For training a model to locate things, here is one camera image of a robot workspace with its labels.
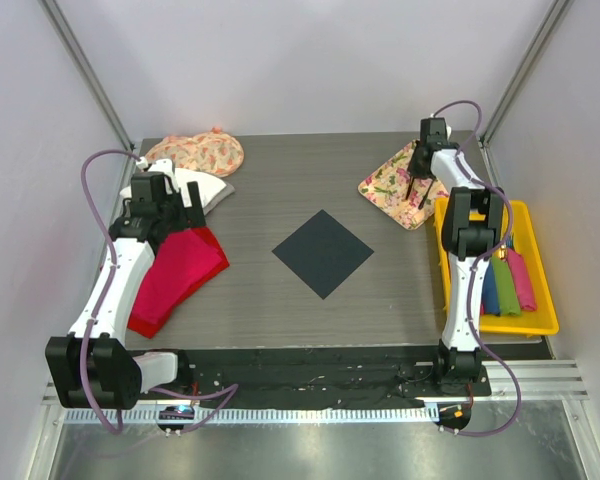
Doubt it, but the grey cloth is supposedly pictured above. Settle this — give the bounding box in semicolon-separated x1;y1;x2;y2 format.
203;183;235;215

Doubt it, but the magenta cloth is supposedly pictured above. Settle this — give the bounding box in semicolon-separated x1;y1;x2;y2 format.
132;227;230;325

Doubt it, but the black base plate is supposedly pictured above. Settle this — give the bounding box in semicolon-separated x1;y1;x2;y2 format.
166;346;491;410

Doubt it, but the red cloth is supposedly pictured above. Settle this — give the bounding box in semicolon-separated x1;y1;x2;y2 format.
128;227;230;340

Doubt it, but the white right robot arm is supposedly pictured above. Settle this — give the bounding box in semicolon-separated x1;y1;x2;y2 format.
408;139;504;395

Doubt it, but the blue rolled napkin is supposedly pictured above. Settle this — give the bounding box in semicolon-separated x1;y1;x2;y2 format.
481;269;501;316

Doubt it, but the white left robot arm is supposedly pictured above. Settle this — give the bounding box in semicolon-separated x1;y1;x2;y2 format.
45;171;206;410

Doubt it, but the floral fabric pouch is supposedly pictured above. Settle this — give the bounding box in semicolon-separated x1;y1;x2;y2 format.
144;127;245;178

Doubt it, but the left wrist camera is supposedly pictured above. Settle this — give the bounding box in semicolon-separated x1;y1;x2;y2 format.
130;159;180;204

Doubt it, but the iridescent metal spoon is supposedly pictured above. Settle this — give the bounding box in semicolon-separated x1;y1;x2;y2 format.
497;234;515;261

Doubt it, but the floral pattern tray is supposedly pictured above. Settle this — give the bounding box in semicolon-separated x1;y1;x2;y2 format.
357;141;449;231

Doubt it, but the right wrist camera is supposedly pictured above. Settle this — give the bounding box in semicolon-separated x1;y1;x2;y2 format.
419;116;449;148

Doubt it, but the aluminium front rail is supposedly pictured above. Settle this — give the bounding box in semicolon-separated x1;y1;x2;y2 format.
42;360;591;426

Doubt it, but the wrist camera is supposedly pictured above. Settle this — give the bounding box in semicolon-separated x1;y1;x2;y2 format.
419;116;449;148
130;159;180;204

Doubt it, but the dark blue paper napkin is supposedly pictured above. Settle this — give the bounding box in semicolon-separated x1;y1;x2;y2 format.
272;210;374;299

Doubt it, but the white cloth bag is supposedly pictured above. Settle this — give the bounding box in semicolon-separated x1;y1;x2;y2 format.
118;167;229;206

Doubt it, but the yellow plastic bin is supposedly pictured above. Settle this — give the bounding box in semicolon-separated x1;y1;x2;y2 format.
434;197;559;336

